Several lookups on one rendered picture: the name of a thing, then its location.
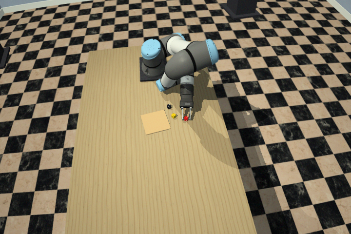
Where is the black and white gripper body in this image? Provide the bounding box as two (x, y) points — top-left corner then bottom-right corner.
(180, 76), (194, 108)

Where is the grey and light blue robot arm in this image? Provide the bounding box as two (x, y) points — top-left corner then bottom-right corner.
(141, 33), (219, 92)

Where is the tan flat mat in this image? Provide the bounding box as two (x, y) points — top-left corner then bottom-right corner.
(141, 110), (171, 135)

